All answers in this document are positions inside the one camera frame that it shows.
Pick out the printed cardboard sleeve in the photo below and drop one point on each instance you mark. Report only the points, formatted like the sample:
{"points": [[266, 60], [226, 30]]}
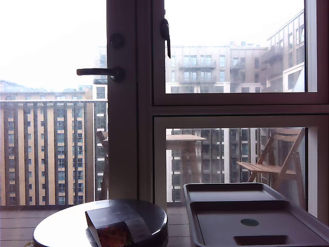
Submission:
{"points": [[115, 218]]}

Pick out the white recycling bin lid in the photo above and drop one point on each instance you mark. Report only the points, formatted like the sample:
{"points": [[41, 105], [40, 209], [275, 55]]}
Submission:
{"points": [[218, 218]]}

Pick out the wooden balcony table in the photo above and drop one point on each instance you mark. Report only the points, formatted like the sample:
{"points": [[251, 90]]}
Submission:
{"points": [[185, 138]]}

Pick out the round door lock knob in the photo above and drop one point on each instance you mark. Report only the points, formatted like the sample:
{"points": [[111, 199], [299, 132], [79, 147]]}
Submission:
{"points": [[117, 40]]}

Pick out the wooden folding chair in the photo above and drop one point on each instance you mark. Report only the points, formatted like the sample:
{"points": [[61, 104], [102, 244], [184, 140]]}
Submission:
{"points": [[259, 167]]}

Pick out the green round sticker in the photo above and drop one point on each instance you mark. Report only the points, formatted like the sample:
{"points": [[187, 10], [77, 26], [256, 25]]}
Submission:
{"points": [[249, 222]]}

